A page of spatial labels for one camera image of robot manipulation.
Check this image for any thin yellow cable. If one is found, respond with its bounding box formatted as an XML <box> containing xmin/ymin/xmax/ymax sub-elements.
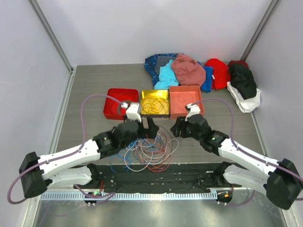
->
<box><xmin>141</xmin><ymin>92</ymin><xmax>170</xmax><ymax>116</ymax></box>

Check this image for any pink cable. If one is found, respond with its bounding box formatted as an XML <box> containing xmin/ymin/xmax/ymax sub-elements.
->
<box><xmin>174</xmin><ymin>94</ymin><xmax>201</xmax><ymax>109</ymax></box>

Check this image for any red cable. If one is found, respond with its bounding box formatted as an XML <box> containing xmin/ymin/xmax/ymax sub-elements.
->
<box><xmin>142</xmin><ymin>129</ymin><xmax>171</xmax><ymax>171</ymax></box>

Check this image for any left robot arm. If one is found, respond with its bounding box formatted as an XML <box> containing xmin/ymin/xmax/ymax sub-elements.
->
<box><xmin>19</xmin><ymin>117</ymin><xmax>159</xmax><ymax>199</ymax></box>

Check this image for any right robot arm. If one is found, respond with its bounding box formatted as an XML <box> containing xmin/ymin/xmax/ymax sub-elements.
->
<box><xmin>170</xmin><ymin>114</ymin><xmax>303</xmax><ymax>210</ymax></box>

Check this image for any gold metal tin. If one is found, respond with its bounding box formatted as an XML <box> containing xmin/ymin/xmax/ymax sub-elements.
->
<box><xmin>140</xmin><ymin>90</ymin><xmax>170</xmax><ymax>118</ymax></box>

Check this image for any salmon pink box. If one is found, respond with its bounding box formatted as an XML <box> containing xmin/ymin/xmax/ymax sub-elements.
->
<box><xmin>169</xmin><ymin>86</ymin><xmax>202</xmax><ymax>120</ymax></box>

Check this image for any grey tape roll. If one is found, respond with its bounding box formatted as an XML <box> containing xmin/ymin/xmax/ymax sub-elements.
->
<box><xmin>117</xmin><ymin>100</ymin><xmax>132</xmax><ymax>115</ymax></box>

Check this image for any red plastic box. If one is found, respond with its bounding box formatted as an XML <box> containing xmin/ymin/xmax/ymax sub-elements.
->
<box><xmin>103</xmin><ymin>88</ymin><xmax>139</xmax><ymax>120</ymax></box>

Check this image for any royal blue cloth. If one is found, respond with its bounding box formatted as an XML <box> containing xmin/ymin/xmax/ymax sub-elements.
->
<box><xmin>198</xmin><ymin>61</ymin><xmax>213</xmax><ymax>92</ymax></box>

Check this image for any cyan cloth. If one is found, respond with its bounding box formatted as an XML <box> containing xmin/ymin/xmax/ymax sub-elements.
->
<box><xmin>154</xmin><ymin>60</ymin><xmax>179</xmax><ymax>90</ymax></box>

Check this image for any dusty pink cloth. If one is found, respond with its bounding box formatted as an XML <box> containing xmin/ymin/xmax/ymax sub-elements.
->
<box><xmin>171</xmin><ymin>53</ymin><xmax>206</xmax><ymax>87</ymax></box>

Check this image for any black cloth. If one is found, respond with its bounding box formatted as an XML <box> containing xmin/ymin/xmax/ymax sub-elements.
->
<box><xmin>228</xmin><ymin>63</ymin><xmax>257</xmax><ymax>100</ymax></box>

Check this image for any grey cloth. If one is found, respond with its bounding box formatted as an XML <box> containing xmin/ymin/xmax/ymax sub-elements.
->
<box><xmin>155</xmin><ymin>56</ymin><xmax>176</xmax><ymax>75</ymax></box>

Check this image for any dark red cloth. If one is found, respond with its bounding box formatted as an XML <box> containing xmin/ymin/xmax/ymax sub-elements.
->
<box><xmin>227</xmin><ymin>60</ymin><xmax>249</xmax><ymax>69</ymax></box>

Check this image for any brown cable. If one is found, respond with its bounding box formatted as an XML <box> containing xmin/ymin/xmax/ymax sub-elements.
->
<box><xmin>132</xmin><ymin>127</ymin><xmax>173</xmax><ymax>165</ymax></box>

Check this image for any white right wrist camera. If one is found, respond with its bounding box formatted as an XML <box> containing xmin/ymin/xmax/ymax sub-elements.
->
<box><xmin>185</xmin><ymin>103</ymin><xmax>201</xmax><ymax>121</ymax></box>

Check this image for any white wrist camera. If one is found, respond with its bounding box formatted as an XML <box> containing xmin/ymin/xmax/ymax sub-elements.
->
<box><xmin>185</xmin><ymin>103</ymin><xmax>201</xmax><ymax>121</ymax></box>
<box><xmin>121</xmin><ymin>102</ymin><xmax>142</xmax><ymax>123</ymax></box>

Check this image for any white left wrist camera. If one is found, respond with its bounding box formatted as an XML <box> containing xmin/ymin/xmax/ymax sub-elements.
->
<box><xmin>121</xmin><ymin>102</ymin><xmax>142</xmax><ymax>123</ymax></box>

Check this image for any white slotted cable duct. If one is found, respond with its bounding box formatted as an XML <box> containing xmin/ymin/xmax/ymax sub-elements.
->
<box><xmin>40</xmin><ymin>191</ymin><xmax>217</xmax><ymax>201</ymax></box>

